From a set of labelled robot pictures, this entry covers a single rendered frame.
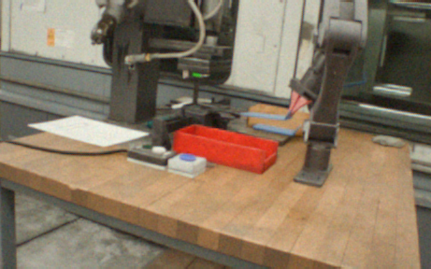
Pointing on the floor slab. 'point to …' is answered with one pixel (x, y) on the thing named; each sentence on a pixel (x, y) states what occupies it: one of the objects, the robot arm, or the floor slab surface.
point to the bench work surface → (218, 205)
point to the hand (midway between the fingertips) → (290, 113)
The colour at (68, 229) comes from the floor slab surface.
